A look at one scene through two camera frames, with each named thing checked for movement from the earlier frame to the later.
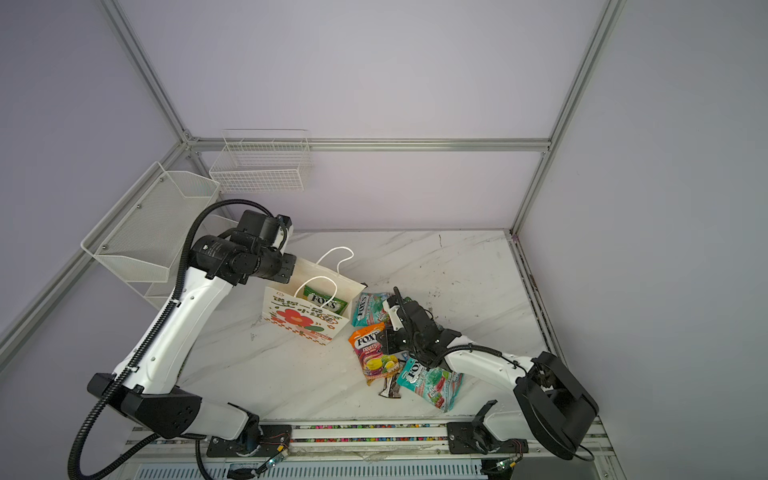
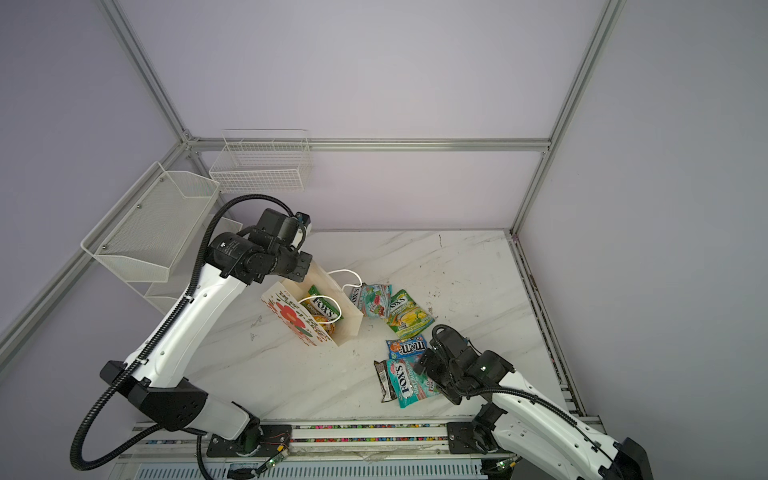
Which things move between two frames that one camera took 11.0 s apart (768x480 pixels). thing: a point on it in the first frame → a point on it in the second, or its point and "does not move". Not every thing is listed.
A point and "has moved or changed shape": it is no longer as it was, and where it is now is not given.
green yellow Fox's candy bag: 324,301 has moved or changed shape
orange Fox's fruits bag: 368,349 → 329,327
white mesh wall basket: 144,236 does not move
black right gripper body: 400,340 → 442,374
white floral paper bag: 320,301 has moved or changed shape
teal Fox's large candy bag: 444,387 has moved or changed shape
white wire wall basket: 263,160 does not move
